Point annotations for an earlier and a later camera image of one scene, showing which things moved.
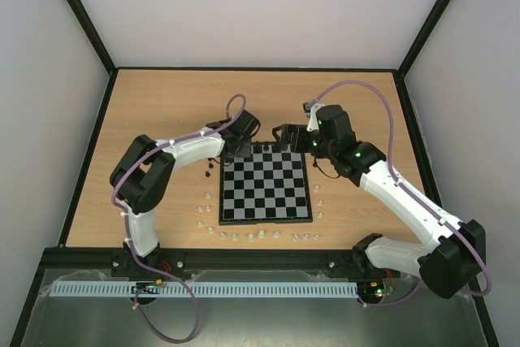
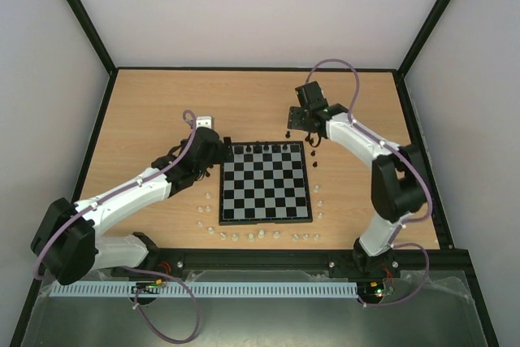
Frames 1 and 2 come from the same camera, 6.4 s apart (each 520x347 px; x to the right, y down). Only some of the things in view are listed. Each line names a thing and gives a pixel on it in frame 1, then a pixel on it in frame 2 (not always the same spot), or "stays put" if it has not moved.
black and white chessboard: [271, 185] stays put
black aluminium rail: [62, 262] stays put
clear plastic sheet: [391, 310] stays put
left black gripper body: [244, 151] -> [214, 160]
